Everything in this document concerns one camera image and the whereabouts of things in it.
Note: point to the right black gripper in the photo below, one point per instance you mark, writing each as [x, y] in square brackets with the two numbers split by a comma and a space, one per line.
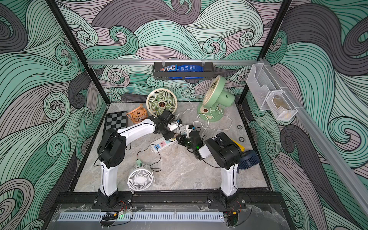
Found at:
[183, 141]

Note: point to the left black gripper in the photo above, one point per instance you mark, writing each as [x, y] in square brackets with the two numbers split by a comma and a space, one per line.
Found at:
[169, 136]

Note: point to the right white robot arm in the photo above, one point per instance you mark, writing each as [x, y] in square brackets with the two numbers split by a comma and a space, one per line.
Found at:
[223, 149]

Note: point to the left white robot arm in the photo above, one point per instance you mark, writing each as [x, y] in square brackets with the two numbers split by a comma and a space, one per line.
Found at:
[111, 150]

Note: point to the white power strip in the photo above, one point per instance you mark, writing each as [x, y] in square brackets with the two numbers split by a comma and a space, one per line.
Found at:
[162, 143]

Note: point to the round green cream fan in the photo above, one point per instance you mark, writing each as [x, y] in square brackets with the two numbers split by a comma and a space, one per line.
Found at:
[159, 100]

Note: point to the white small desk fan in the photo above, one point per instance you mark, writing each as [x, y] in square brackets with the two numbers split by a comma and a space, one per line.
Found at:
[140, 178]

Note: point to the dark blue fan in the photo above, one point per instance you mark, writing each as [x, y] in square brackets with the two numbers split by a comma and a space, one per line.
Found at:
[248, 160]

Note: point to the perforated white metal strip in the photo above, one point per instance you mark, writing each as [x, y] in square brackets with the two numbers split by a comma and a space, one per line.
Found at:
[144, 217]

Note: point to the black white chessboard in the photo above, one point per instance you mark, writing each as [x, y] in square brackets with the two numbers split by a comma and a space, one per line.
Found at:
[116, 120]

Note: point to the yellow triangle ruler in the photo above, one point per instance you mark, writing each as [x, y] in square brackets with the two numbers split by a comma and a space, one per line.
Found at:
[239, 145]

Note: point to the blue candy packet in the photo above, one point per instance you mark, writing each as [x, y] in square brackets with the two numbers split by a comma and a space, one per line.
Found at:
[182, 68]

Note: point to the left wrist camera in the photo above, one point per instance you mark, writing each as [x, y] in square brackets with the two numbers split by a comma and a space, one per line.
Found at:
[170, 120]

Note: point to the green pedestal desk fan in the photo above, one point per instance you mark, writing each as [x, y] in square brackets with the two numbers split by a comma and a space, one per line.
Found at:
[215, 99]

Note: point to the black wall basket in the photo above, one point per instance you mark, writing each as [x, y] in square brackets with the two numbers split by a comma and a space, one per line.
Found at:
[208, 70]

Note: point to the clear plastic wall bin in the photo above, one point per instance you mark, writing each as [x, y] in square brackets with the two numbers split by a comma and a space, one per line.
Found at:
[268, 95]

